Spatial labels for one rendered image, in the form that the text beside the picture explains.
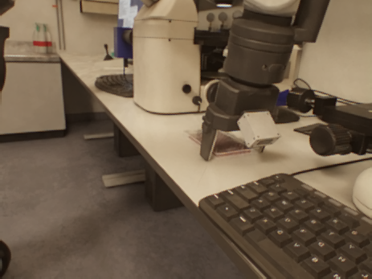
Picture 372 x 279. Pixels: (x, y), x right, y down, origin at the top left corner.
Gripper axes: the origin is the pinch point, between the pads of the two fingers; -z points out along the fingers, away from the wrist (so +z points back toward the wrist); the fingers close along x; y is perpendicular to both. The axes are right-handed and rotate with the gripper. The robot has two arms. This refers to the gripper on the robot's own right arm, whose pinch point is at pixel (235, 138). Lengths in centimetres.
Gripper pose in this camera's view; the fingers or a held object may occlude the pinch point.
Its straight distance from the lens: 48.0
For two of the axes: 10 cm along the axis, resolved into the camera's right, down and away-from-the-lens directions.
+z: 1.4, -8.7, -4.7
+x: 9.0, -0.9, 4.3
